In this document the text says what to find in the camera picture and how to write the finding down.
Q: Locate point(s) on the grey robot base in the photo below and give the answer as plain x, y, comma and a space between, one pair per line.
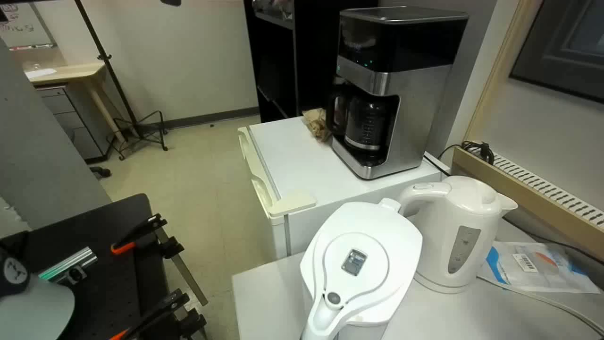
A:
31, 309

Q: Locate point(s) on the glass coffee carafe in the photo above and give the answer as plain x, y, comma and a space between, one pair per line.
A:
361, 120

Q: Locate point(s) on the black silver coffee maker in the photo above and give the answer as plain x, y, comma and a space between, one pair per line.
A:
405, 54

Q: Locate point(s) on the white mini fridge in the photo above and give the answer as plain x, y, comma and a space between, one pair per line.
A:
301, 182

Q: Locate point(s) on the brown crumpled object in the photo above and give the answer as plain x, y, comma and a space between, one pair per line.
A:
316, 122

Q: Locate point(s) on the white water filter pitcher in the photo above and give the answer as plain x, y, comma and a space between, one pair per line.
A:
358, 271

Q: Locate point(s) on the black shelving unit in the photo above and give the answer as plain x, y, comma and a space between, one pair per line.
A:
293, 50

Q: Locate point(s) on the black tripod stand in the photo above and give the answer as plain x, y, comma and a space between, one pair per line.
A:
142, 131

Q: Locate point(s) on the white electric kettle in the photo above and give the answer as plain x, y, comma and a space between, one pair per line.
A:
459, 220

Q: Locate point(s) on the upper orange black clamp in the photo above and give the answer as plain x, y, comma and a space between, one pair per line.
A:
144, 235

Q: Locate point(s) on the orange black clamp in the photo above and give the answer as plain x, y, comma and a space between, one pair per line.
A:
144, 235
165, 309

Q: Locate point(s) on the lower orange black clamp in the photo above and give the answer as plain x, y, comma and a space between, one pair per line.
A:
165, 309

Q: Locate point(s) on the grey filing cabinet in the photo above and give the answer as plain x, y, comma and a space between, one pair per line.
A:
80, 120

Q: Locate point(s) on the green silver label plate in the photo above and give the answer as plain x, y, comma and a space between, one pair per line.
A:
73, 269

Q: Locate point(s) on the white radiator grille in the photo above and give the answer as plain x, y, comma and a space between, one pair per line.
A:
537, 196

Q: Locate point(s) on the plastic bag with blue label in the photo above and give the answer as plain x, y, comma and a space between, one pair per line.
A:
535, 267

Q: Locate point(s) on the light wooden desk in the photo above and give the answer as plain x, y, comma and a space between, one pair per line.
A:
88, 77

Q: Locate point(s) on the dark framed window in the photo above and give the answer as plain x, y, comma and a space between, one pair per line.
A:
565, 48

